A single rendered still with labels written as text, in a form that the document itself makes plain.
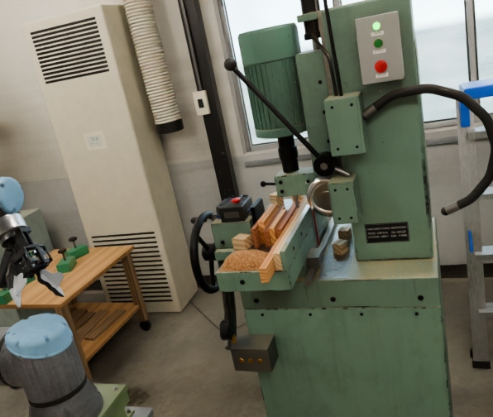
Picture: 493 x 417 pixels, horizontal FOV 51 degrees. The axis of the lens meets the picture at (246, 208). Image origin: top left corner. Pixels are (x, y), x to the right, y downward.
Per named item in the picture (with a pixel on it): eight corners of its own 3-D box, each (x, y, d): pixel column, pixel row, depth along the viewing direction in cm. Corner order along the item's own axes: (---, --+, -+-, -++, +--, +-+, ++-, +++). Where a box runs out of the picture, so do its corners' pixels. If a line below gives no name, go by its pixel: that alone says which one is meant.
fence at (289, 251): (323, 195, 190) (320, 181, 188) (327, 195, 189) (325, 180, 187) (282, 270, 137) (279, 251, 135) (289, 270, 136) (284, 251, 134)
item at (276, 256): (317, 196, 190) (315, 183, 189) (323, 195, 190) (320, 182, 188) (275, 270, 137) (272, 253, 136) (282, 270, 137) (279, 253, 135)
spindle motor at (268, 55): (265, 130, 170) (247, 31, 161) (318, 122, 164) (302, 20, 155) (249, 143, 155) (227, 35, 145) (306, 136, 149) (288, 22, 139)
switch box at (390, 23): (365, 82, 137) (357, 18, 132) (404, 75, 133) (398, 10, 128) (362, 85, 131) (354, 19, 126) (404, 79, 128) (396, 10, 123)
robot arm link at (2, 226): (-19, 232, 139) (11, 230, 148) (-11, 248, 138) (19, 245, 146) (0, 213, 136) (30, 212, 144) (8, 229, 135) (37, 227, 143)
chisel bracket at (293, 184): (283, 194, 171) (279, 170, 168) (325, 191, 166) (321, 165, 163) (277, 203, 164) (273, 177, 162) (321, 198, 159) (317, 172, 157)
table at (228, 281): (251, 216, 202) (248, 202, 200) (329, 210, 191) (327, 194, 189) (189, 293, 148) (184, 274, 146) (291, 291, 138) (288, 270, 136)
